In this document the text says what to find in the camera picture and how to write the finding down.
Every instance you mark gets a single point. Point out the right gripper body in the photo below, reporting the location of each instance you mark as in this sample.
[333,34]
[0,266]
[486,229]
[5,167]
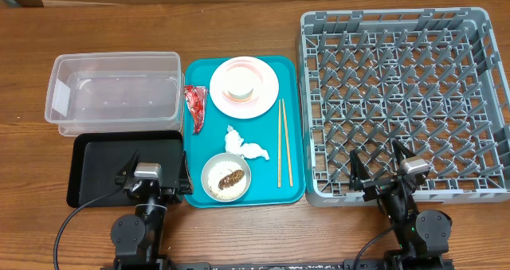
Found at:
[386,185]

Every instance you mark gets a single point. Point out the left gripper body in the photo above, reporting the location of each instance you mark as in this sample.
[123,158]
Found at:
[170,195]

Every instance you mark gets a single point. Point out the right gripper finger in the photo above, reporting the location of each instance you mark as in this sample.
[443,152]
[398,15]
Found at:
[358,170]
[405,158]

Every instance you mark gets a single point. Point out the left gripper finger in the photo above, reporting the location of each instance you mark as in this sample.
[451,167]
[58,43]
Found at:
[129,168]
[184,174]

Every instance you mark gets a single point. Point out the white rice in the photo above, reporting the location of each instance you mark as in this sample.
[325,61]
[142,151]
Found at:
[219,171]

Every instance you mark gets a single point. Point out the grey bowl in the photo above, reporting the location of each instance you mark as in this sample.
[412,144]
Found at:
[220,158]

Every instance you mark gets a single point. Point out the white napkin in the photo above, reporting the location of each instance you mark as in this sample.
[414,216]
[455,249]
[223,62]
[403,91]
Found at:
[234,144]

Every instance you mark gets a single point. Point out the red snack wrapper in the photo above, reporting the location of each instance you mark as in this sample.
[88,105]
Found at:
[196,98]

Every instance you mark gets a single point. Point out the pale green cup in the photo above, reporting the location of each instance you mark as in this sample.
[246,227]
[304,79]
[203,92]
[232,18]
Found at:
[239,84]

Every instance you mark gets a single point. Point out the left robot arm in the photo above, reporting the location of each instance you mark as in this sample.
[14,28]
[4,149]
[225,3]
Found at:
[138,237]

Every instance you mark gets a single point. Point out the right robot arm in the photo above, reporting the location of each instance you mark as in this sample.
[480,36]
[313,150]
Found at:
[423,237]

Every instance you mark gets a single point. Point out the black plastic tray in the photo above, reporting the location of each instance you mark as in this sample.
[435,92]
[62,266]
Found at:
[98,157]

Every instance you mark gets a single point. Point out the right wooden chopstick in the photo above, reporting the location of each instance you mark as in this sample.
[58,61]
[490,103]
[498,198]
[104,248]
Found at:
[287,143]

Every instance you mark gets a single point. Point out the wooden chopstick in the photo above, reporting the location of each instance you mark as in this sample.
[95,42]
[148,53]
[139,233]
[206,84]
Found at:
[279,177]
[287,143]

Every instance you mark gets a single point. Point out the teal serving tray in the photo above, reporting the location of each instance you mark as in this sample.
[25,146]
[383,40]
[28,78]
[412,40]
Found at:
[262,130]

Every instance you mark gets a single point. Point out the clear plastic bin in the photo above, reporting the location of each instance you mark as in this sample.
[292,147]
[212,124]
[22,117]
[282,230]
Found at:
[115,92]

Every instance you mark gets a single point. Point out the grey dish rack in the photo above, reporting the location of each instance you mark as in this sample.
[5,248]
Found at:
[432,79]

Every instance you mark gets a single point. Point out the left wooden chopstick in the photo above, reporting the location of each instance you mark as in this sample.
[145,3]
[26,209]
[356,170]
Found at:
[279,177]

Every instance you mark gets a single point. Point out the pink plate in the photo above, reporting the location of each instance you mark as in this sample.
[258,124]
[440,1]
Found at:
[265,93]

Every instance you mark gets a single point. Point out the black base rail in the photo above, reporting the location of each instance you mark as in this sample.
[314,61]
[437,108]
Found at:
[279,266]

